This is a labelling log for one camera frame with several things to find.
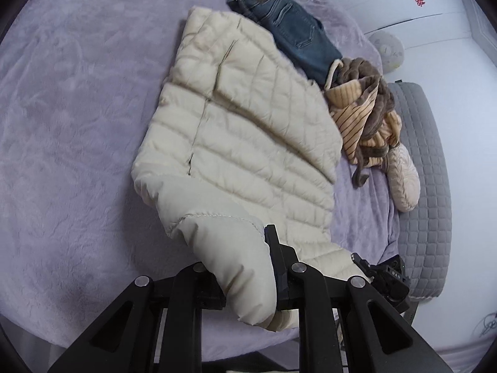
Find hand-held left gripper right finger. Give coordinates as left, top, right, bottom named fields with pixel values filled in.
left=264, top=224, right=453, bottom=373

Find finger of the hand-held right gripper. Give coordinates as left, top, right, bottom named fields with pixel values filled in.
left=351, top=252, right=376, bottom=276

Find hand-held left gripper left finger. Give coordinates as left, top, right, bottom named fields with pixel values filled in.
left=48, top=262, right=228, bottom=373

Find cream puffer jacket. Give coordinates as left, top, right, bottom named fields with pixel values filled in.
left=131, top=6, right=373, bottom=333

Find cream round pleated cushion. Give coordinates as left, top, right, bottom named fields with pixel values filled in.
left=384, top=144, right=422, bottom=213

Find grey quilted headboard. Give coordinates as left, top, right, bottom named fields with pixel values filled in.
left=382, top=81, right=453, bottom=302

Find striped brown plush robe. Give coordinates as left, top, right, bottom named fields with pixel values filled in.
left=324, top=58, right=404, bottom=190

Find purple plush blanket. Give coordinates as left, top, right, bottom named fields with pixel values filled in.
left=0, top=0, right=400, bottom=350

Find white round patterned cushion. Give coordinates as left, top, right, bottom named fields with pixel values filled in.
left=367, top=31, right=406, bottom=74

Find blue jeans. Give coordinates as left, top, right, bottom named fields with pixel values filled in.
left=222, top=0, right=344, bottom=88

